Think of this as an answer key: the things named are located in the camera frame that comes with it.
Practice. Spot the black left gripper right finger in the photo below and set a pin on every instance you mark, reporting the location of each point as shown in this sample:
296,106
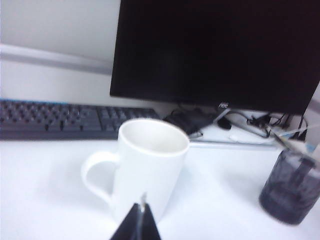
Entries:
150,225

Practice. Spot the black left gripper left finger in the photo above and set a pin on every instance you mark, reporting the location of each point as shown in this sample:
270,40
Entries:
128,225

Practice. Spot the translucent black cup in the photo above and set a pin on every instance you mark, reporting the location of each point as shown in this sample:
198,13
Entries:
287,190

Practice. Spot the white ceramic mug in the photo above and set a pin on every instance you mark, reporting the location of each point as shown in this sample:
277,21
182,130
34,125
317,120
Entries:
150,175

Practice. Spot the black power adapter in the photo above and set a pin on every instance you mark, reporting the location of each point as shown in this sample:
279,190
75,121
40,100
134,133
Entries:
190,121

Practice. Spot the silver white monitor stand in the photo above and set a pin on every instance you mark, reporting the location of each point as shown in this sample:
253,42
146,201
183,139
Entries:
225,135

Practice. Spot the black computer keyboard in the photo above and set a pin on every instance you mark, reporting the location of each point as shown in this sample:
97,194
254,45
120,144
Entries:
62,120

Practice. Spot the black AOC monitor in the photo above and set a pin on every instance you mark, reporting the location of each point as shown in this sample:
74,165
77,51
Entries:
215,50

